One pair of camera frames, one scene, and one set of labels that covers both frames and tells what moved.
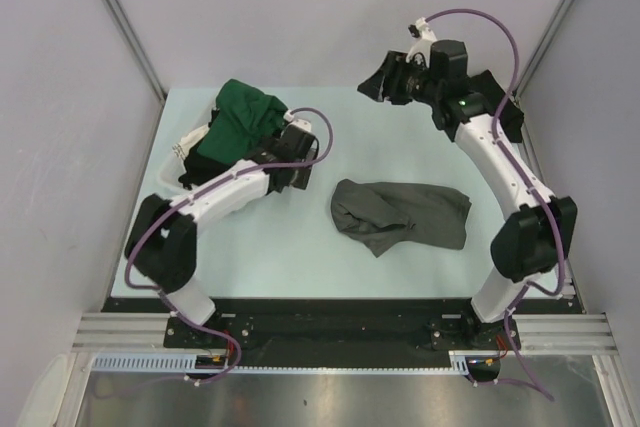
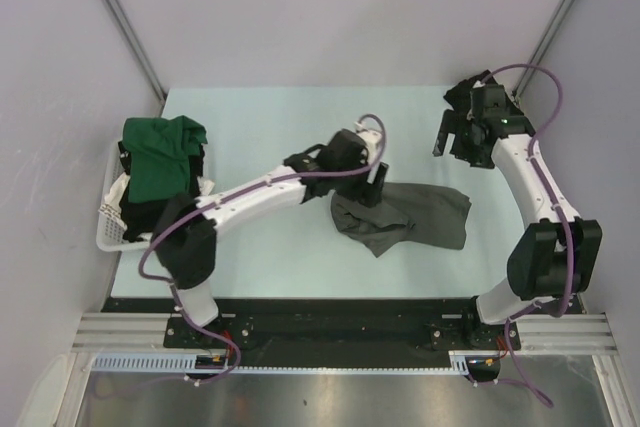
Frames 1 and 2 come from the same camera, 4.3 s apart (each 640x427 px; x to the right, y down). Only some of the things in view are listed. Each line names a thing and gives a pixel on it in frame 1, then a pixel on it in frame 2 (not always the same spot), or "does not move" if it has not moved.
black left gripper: [303, 173] to [370, 191]
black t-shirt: [200, 168] to [138, 218]
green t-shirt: [242, 119] to [160, 152]
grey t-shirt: [377, 215] does not move
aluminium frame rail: [544, 334] does not move
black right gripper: [386, 81] to [451, 124]
